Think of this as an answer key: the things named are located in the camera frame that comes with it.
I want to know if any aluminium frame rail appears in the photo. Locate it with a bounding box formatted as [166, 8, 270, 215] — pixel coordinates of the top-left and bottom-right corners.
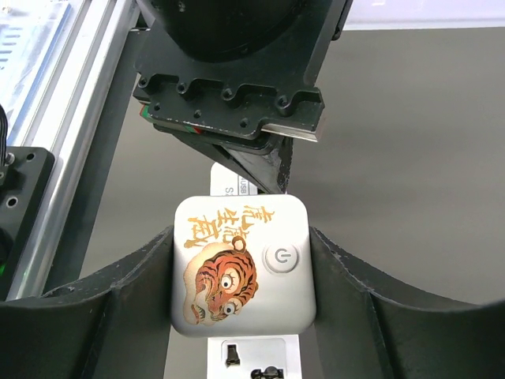
[6, 1, 139, 300]

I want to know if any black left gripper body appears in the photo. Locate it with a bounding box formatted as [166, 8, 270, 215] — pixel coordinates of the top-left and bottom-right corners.
[133, 1, 351, 141]

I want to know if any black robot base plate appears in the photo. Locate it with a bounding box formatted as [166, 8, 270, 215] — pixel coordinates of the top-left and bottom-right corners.
[0, 104, 56, 301]

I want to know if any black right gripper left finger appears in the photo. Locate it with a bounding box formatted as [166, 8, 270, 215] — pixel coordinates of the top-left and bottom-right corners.
[1, 227, 174, 378]

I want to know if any white power strip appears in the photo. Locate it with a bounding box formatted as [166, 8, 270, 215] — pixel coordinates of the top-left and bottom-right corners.
[207, 163, 302, 378]

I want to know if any white tiger cube plug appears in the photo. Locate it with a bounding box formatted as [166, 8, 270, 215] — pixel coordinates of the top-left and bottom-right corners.
[170, 194, 316, 337]

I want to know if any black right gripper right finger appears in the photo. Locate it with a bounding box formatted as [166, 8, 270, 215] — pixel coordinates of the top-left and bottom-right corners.
[309, 227, 504, 378]

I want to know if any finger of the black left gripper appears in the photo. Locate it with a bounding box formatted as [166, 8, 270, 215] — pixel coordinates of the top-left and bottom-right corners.
[221, 133, 294, 194]
[153, 124, 268, 193]

